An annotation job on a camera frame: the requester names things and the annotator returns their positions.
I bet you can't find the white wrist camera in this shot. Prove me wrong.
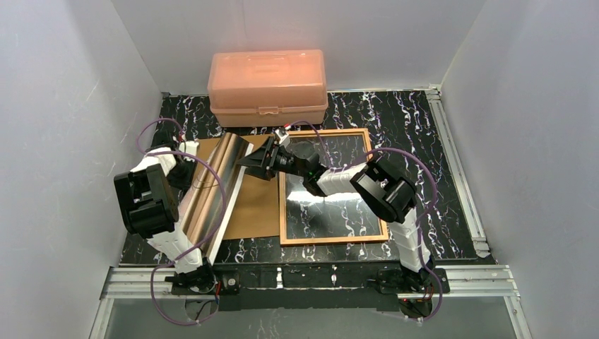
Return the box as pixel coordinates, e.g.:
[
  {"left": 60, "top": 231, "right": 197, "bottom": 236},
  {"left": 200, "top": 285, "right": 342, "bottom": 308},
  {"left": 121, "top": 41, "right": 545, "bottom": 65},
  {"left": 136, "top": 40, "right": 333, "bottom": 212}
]
[
  {"left": 273, "top": 126, "right": 290, "bottom": 146},
  {"left": 179, "top": 141, "right": 199, "bottom": 156}
]

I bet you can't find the aluminium front rail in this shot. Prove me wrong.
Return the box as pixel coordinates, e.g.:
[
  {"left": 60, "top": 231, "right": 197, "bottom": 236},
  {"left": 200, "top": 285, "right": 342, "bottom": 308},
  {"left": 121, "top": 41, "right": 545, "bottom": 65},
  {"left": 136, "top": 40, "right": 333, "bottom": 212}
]
[{"left": 101, "top": 263, "right": 520, "bottom": 299}]

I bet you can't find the brown wooden picture frame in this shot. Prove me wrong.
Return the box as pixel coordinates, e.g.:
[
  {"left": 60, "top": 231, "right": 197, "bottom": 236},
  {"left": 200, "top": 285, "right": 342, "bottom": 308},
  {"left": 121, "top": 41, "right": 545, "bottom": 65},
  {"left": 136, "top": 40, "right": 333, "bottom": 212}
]
[{"left": 271, "top": 128, "right": 390, "bottom": 247}]

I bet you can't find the window and plant photo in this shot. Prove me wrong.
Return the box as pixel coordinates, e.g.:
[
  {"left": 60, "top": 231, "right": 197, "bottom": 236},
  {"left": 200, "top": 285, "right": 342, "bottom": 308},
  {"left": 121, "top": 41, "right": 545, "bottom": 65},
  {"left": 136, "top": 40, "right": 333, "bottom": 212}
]
[{"left": 179, "top": 133, "right": 253, "bottom": 264}]

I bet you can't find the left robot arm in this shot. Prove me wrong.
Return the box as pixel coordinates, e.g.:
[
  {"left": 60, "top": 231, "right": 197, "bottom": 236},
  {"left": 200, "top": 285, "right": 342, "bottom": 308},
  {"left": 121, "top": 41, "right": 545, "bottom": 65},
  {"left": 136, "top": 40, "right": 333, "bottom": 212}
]
[{"left": 113, "top": 147, "right": 203, "bottom": 274}]

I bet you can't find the clear acrylic sheet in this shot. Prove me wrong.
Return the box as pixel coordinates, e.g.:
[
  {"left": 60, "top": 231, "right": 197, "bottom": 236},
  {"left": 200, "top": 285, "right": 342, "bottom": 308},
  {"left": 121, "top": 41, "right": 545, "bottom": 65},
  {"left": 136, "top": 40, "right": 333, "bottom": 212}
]
[{"left": 283, "top": 134, "right": 384, "bottom": 239}]

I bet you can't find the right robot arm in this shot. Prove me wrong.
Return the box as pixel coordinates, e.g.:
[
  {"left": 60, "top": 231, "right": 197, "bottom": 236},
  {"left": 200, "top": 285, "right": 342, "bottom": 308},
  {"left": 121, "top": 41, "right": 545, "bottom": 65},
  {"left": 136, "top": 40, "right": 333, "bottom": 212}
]
[{"left": 237, "top": 136, "right": 434, "bottom": 273}]

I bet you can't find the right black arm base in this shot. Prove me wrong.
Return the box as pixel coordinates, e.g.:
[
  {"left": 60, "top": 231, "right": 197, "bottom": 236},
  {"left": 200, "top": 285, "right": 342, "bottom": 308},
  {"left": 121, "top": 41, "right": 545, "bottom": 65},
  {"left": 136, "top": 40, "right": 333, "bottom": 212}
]
[{"left": 375, "top": 268, "right": 451, "bottom": 296}]

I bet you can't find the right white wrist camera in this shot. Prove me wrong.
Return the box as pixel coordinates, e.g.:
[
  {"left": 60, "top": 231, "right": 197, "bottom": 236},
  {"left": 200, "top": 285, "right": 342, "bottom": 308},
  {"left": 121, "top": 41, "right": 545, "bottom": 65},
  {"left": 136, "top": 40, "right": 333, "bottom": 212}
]
[{"left": 273, "top": 126, "right": 290, "bottom": 146}]

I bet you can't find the brown cardboard backing board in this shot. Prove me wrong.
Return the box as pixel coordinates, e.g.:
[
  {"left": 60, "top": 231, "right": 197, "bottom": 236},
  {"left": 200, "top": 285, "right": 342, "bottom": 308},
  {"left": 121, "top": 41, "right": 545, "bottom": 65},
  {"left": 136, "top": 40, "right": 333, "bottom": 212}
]
[{"left": 194, "top": 134, "right": 282, "bottom": 241}]

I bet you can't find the pink plastic storage box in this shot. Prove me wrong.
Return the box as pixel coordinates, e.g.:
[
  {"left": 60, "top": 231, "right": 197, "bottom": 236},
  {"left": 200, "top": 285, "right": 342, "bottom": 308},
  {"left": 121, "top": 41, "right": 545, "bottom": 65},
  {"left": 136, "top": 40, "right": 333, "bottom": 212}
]
[{"left": 207, "top": 49, "right": 328, "bottom": 128}]

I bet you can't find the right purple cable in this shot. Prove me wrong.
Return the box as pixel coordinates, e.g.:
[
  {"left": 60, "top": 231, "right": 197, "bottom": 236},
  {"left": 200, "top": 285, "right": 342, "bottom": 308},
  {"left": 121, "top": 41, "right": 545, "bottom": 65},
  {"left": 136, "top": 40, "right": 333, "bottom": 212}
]
[{"left": 283, "top": 120, "right": 444, "bottom": 323}]

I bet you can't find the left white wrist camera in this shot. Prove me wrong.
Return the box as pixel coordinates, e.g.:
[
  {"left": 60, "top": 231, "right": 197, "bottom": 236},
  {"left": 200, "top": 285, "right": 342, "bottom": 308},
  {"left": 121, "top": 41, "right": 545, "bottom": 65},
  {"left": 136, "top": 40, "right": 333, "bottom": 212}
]
[{"left": 179, "top": 141, "right": 199, "bottom": 156}]

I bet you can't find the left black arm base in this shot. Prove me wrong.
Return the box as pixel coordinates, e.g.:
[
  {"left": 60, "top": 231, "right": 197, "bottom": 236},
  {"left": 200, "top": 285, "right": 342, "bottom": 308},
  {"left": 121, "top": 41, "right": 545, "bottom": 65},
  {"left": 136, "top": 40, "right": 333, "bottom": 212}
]
[{"left": 165, "top": 270, "right": 240, "bottom": 296}]

